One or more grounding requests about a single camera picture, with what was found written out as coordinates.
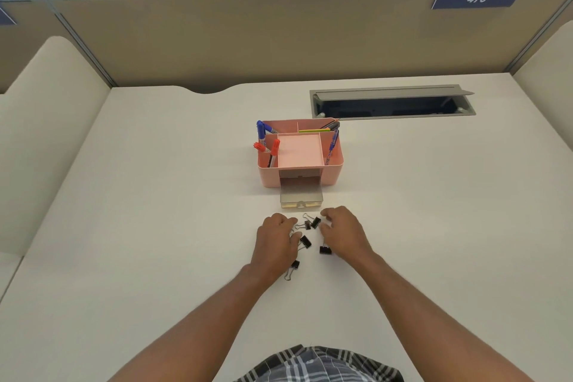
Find person's right hand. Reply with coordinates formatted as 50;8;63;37
320;206;376;262

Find person's left hand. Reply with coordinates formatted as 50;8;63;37
249;213;301;281

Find person's right forearm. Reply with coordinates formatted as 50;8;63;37
333;249;535;382

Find person's left forearm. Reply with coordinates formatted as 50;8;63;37
107;263;289;382

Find clear plastic drawer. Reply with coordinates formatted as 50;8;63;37
280;185;324;210

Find pink desk organizer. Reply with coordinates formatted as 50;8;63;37
256;119;345;188

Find blue pen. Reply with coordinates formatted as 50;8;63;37
325;130;340;166

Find plaid shirt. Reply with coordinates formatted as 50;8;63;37
233;345;406;382

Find beige desk partition panel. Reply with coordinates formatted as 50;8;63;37
0;0;573;94

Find white side divider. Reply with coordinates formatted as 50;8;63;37
512;20;573;150
0;36;112;257

